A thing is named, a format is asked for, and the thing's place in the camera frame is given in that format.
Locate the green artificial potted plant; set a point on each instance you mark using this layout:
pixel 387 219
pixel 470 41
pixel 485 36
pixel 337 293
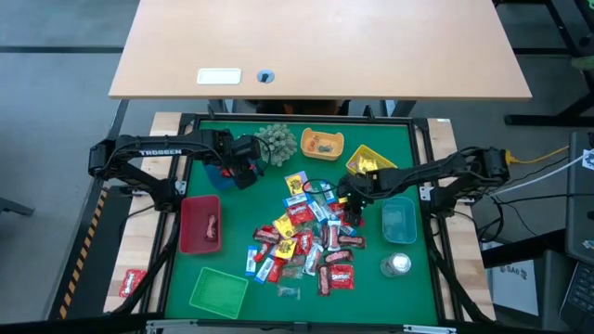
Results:
pixel 280 146

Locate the black furniture leg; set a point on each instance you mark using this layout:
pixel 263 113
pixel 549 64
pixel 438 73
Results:
pixel 16 207

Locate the red KitKat candy bar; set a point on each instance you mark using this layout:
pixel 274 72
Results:
pixel 345 222
pixel 226 173
pixel 276 270
pixel 252 168
pixel 262 252

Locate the black hazard-striped floor base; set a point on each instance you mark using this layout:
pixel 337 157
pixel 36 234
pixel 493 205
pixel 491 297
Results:
pixel 88 260

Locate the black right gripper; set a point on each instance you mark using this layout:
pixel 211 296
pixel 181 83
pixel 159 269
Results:
pixel 357 188

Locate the red plastic bin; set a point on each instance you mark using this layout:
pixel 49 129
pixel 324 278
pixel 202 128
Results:
pixel 195 232

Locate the green plastic mesh basket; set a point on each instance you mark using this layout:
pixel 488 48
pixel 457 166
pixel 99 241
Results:
pixel 218 293

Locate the silver metal can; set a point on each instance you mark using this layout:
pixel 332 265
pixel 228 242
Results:
pixel 396 265

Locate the black keyboard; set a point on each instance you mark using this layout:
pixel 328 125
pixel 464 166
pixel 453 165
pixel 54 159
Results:
pixel 580 292

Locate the clear gummy candy pack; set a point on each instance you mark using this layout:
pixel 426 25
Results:
pixel 288 292
pixel 326 149
pixel 291 272
pixel 296 260
pixel 314 144

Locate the black metal table frame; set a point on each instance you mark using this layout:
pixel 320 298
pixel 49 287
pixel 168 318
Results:
pixel 301 117

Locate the yellow plastic mesh basket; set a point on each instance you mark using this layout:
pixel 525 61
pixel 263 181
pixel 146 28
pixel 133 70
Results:
pixel 385 162

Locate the teal plastic bin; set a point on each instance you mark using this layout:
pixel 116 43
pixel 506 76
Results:
pixel 399 220

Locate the dark blue plastic bin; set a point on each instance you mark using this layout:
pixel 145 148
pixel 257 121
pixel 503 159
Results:
pixel 214 181

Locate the white rectangular desk plate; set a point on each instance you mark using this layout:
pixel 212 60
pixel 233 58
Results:
pixel 219 76

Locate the yellow Sour Patch Kids pack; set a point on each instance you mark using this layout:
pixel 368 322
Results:
pixel 284 227
pixel 366 165
pixel 297 184
pixel 286 248

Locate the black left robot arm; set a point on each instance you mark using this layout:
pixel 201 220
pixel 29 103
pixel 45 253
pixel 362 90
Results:
pixel 158 151

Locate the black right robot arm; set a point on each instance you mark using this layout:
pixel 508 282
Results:
pixel 417 174

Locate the white PayDay candy bar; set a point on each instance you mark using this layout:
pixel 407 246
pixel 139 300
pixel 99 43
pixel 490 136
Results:
pixel 313 259
pixel 333 234

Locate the white blue Hershey's bar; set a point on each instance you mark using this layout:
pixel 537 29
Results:
pixel 328 192
pixel 295 200
pixel 264 270
pixel 348 230
pixel 318 211
pixel 251 260

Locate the light wood desk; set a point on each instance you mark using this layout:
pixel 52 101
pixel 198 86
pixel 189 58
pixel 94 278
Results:
pixel 325 46

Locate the grey equipment cabinet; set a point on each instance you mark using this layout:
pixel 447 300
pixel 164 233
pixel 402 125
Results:
pixel 580 209

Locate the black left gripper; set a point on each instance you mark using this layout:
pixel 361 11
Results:
pixel 241 168

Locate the black desk leg frame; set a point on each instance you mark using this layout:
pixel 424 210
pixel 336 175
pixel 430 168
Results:
pixel 575 93

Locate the orange plastic bin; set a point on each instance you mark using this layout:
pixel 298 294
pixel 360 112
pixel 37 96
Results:
pixel 336 148

